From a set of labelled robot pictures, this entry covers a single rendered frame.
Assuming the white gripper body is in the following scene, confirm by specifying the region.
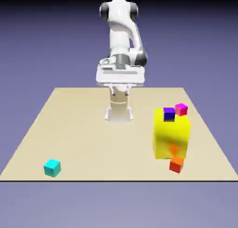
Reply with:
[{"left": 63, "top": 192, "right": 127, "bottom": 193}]
[{"left": 95, "top": 63, "right": 145, "bottom": 88}]

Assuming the small cyan cube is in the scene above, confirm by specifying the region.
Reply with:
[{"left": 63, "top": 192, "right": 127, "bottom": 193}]
[{"left": 43, "top": 158, "right": 62, "bottom": 178}]

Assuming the small orange cube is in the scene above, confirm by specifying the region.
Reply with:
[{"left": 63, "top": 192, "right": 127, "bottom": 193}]
[{"left": 169, "top": 155, "right": 185, "bottom": 174}]

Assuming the large yellow box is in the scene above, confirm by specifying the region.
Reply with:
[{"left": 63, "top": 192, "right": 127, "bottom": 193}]
[{"left": 152, "top": 108, "right": 192, "bottom": 160}]

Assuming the small purple cube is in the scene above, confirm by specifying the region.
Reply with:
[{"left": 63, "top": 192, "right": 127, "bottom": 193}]
[{"left": 163, "top": 107, "right": 176, "bottom": 123}]

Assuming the small pink cube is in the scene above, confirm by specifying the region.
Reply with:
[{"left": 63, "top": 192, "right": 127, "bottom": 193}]
[{"left": 174, "top": 103, "right": 189, "bottom": 117}]

